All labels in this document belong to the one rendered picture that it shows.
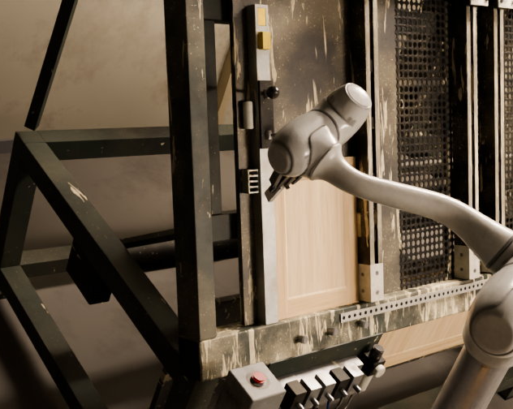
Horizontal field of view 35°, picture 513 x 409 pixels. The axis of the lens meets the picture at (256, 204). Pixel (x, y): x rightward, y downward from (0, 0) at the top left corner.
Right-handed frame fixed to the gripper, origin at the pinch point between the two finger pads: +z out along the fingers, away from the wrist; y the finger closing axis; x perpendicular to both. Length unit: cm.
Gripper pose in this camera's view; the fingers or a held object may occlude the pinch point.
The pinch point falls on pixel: (273, 190)
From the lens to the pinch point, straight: 215.3
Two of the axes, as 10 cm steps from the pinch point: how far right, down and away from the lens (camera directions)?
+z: -4.4, 5.1, 7.4
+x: 3.9, 8.5, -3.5
